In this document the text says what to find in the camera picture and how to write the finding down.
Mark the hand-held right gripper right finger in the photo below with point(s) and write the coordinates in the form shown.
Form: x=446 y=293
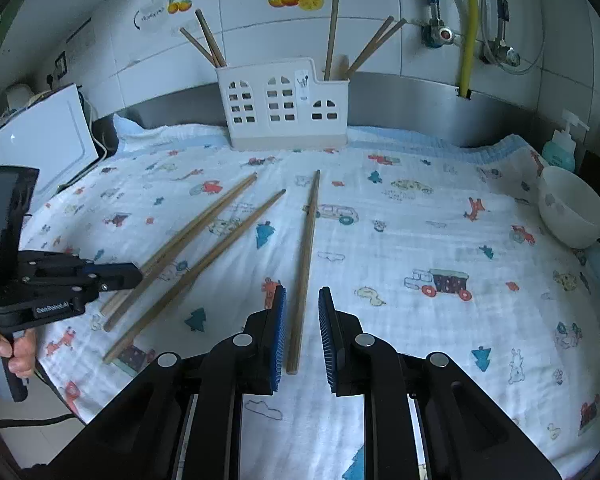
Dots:
x=325 y=340

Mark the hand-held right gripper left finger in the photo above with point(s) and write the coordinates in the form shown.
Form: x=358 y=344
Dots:
x=278 y=340

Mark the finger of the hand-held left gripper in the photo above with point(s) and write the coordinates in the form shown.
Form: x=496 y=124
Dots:
x=107 y=287
x=117 y=270

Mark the white plastic utensil holder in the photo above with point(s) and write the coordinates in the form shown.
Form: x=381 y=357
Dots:
x=280 y=135

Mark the person's left hand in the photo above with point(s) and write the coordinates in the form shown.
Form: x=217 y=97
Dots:
x=22 y=360

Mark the printed white cloth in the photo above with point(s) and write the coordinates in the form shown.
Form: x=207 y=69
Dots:
x=430 y=350

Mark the white jar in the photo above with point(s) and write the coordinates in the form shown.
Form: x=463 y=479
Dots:
x=19 y=96

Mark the white ceramic bowl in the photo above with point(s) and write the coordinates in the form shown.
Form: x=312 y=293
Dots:
x=575 y=225

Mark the teal soap pump bottle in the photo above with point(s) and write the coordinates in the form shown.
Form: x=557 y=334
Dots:
x=560 y=155

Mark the red-marked water valve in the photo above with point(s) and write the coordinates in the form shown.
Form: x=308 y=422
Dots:
x=442 y=35

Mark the metal water valve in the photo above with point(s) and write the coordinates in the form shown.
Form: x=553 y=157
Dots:
x=505 y=55

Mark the yellow gas pipe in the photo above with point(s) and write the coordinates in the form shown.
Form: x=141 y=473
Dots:
x=469 y=25

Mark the wall power socket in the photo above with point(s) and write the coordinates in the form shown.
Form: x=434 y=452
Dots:
x=60 y=63

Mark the white wall label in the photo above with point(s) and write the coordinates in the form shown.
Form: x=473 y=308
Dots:
x=80 y=32

